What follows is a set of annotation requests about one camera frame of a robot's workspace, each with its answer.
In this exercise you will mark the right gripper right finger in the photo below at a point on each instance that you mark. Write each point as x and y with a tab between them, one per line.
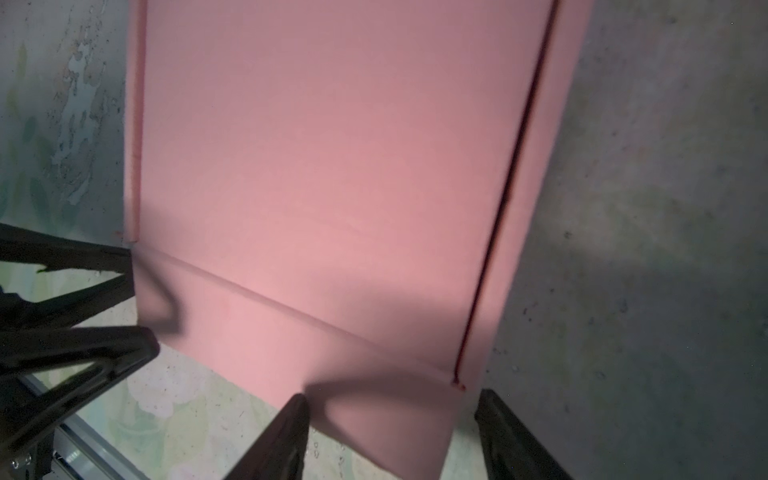
510	450

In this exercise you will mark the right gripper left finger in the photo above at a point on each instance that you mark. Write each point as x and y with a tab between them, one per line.
278	453

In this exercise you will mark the pink paper box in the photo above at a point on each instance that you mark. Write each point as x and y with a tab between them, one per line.
332	197

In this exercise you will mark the aluminium mounting rail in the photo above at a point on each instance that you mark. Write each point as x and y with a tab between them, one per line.
73	450

